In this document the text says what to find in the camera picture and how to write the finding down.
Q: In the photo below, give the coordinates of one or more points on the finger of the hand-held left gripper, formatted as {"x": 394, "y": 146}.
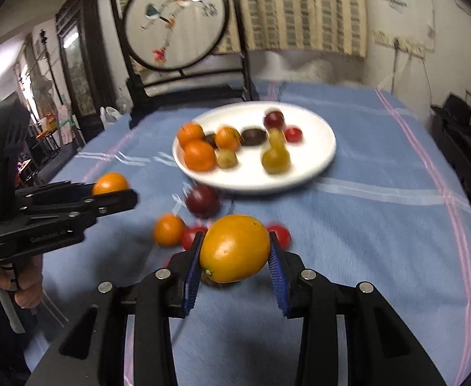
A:
{"x": 110, "y": 205}
{"x": 50, "y": 193}

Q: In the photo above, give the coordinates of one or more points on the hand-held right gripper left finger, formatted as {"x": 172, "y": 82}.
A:
{"x": 193, "y": 273}

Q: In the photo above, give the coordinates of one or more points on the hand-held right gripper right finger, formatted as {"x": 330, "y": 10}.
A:
{"x": 277, "y": 277}

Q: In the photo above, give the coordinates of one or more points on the smooth round orange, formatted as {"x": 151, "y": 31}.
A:
{"x": 169, "y": 230}
{"x": 110, "y": 183}

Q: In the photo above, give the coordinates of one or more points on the large orange fruit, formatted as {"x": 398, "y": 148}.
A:
{"x": 235, "y": 247}

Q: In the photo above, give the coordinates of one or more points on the large orange mandarin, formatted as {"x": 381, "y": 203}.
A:
{"x": 199, "y": 155}

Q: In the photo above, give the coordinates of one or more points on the mandarin with green stem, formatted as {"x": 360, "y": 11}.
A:
{"x": 191, "y": 134}

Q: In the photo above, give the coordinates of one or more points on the large dark water chestnut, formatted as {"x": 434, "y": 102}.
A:
{"x": 211, "y": 140}

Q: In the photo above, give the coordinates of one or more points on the tan longan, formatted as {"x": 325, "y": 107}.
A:
{"x": 226, "y": 158}

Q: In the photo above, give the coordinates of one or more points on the white oval plate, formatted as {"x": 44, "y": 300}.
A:
{"x": 311, "y": 157}

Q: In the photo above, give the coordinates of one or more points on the bumpy orange mandarin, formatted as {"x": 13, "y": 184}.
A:
{"x": 227, "y": 137}

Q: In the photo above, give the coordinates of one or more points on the dark brown water chestnut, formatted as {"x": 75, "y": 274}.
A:
{"x": 254, "y": 136}

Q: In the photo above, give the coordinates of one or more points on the red cherry tomato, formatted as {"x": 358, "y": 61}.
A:
{"x": 190, "y": 238}
{"x": 283, "y": 236}
{"x": 293, "y": 134}

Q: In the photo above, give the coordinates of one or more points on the purple passion fruit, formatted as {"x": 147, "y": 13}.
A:
{"x": 274, "y": 120}

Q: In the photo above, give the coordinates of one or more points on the person's left hand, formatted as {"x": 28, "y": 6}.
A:
{"x": 30, "y": 285}

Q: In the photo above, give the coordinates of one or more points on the dark red plum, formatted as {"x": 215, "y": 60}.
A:
{"x": 203, "y": 201}

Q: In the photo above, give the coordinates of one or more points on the white plastic bag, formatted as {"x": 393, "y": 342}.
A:
{"x": 110, "y": 115}

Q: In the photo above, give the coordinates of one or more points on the blue plaid tablecloth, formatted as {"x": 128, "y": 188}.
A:
{"x": 360, "y": 229}

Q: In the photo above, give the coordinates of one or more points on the dark wooden framed cabinet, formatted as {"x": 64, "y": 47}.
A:
{"x": 76, "y": 68}

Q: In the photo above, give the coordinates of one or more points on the round embroidered table screen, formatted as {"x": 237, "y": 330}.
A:
{"x": 175, "y": 20}

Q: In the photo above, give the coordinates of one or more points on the black hat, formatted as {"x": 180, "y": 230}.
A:
{"x": 458, "y": 110}

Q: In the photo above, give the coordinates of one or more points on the beige checked curtain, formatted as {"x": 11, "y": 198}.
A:
{"x": 299, "y": 8}

